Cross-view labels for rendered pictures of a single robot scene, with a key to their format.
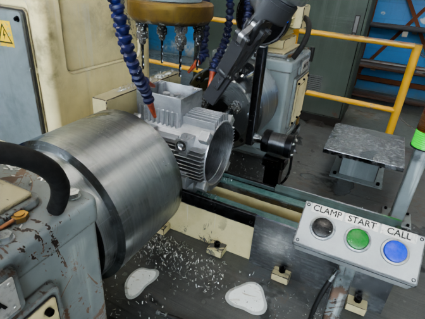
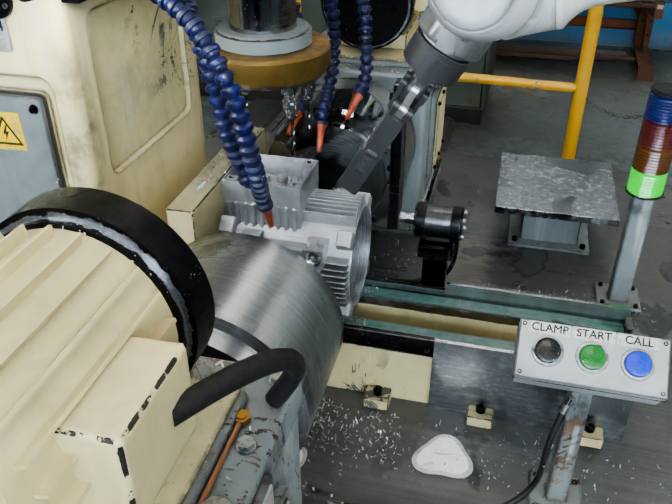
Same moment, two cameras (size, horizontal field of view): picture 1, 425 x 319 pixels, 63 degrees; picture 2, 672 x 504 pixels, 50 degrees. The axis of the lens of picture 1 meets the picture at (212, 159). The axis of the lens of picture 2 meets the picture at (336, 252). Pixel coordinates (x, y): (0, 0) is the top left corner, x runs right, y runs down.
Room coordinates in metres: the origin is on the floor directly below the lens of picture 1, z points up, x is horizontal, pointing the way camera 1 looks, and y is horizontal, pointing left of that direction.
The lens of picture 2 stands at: (-0.18, 0.19, 1.61)
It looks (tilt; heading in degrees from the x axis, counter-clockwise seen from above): 32 degrees down; 350
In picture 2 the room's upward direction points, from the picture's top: straight up
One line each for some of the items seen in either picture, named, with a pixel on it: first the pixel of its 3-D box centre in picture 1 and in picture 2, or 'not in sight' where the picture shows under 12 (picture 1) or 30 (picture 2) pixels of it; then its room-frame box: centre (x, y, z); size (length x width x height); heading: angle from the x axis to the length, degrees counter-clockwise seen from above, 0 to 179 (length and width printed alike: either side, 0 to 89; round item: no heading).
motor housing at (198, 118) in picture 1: (183, 143); (298, 247); (0.78, 0.07, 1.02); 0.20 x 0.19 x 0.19; 66
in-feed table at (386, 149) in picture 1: (361, 157); (551, 207); (1.09, -0.52, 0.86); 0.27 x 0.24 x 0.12; 156
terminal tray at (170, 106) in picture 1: (169, 103); (271, 191); (0.79, 0.11, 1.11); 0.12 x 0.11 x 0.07; 66
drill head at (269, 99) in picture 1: (236, 99); (347, 148); (1.08, -0.06, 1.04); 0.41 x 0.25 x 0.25; 156
